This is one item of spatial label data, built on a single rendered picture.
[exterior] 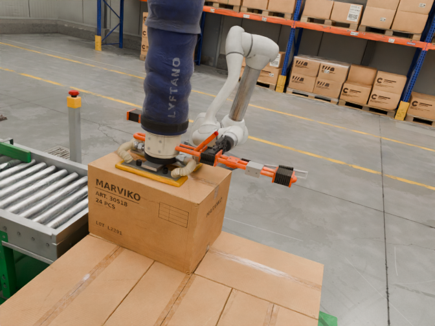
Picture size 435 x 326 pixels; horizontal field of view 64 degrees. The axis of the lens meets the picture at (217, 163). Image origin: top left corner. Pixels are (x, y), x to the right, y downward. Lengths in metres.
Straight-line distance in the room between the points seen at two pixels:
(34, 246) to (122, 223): 0.48
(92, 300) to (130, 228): 0.37
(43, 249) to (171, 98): 1.02
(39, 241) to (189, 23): 1.27
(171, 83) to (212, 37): 9.07
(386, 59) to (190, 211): 8.61
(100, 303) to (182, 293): 0.35
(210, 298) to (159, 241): 0.35
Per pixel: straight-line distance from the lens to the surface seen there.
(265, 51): 2.13
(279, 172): 1.55
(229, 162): 1.59
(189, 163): 1.63
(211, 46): 10.60
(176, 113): 1.57
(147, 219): 1.69
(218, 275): 1.76
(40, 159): 2.74
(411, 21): 8.47
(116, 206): 1.77
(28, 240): 2.05
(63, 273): 1.77
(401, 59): 9.80
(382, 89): 8.55
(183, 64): 1.53
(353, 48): 9.77
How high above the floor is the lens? 1.73
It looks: 24 degrees down
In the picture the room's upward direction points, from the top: 9 degrees clockwise
